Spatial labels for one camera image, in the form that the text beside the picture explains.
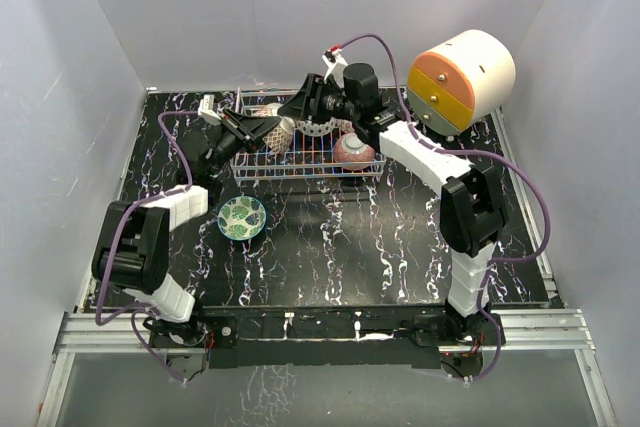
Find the brown patterned bowl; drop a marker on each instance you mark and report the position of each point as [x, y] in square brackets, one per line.
[280, 139]

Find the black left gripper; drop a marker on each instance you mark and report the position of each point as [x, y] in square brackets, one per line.
[247, 129]

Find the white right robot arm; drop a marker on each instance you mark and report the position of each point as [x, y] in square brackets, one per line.
[472, 209]

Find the white bowl red lattice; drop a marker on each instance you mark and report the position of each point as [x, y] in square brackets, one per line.
[345, 126]

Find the white wire dish rack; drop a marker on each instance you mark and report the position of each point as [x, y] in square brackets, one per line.
[307, 157]

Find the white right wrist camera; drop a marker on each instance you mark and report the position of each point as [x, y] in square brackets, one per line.
[335, 63]

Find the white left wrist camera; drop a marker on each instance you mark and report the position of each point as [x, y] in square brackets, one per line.
[207, 110]

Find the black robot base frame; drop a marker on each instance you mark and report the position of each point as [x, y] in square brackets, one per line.
[415, 335]

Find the round white mini drawer cabinet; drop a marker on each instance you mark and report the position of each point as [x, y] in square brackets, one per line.
[460, 81]

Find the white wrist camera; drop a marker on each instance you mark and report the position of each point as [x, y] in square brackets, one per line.
[207, 110]
[335, 63]

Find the white bowl green leaves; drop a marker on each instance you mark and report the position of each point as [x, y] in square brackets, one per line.
[241, 218]

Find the aluminium rail frame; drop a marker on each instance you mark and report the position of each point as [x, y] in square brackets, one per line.
[332, 244]

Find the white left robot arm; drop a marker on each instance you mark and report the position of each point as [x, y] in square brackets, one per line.
[131, 259]

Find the white bowl brown diamonds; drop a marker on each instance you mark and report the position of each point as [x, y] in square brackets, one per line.
[314, 129]

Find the pink floral bowl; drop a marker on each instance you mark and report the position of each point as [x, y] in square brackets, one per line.
[269, 110]
[351, 154]

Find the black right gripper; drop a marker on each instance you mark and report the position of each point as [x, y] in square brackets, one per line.
[311, 96]

